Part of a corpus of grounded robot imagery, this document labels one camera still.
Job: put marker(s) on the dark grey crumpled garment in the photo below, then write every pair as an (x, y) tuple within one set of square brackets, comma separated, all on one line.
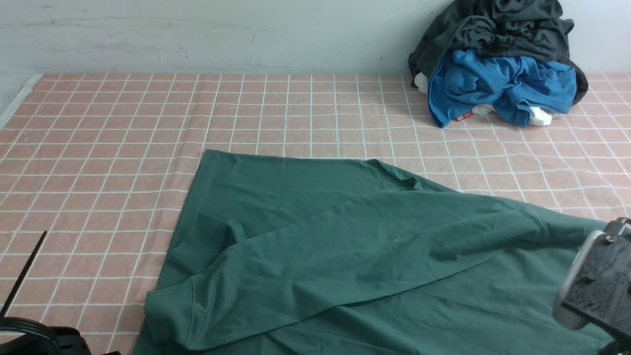
[(499, 29)]

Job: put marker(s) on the green long-sleeved shirt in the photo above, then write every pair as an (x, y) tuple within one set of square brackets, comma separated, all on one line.
[(281, 256)]

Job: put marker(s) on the pink checkered tablecloth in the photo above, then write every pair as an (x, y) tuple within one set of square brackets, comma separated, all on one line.
[(102, 162)]

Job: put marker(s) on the blue crumpled garment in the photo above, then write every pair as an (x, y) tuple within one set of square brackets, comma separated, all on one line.
[(511, 85)]

